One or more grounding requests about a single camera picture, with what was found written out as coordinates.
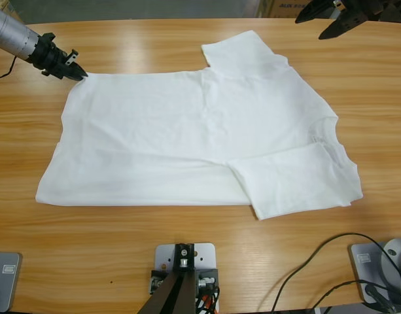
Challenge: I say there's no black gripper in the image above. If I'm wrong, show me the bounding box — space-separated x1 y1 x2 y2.
29 40 90 82
294 0 401 41

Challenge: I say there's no white Unitree t-shirt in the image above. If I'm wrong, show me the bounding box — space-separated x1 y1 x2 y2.
35 29 364 222

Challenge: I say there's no white AUX cardboard box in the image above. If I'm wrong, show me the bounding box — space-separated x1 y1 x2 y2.
268 0 317 19

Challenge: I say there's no wooden crate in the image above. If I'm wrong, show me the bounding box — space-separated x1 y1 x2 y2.
0 0 24 26

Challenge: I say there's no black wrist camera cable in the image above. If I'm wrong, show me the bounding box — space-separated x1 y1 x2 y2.
0 55 18 81

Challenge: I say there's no white mount plate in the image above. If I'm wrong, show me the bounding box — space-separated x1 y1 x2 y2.
154 242 218 314

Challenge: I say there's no long black cable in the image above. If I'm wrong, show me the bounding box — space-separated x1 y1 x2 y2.
257 232 401 314

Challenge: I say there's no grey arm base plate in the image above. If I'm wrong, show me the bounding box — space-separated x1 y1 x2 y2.
0 251 24 313
350 237 401 305

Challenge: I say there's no black corner bracket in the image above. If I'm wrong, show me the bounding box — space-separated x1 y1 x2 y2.
194 267 220 314
149 268 171 292

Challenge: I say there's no dark brown camera post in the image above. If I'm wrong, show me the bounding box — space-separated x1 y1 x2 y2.
136 242 198 314

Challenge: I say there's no orange cable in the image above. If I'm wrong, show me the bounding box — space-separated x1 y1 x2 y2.
200 292 217 310

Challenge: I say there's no tangled black cable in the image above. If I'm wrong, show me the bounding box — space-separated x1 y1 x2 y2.
313 281 401 314

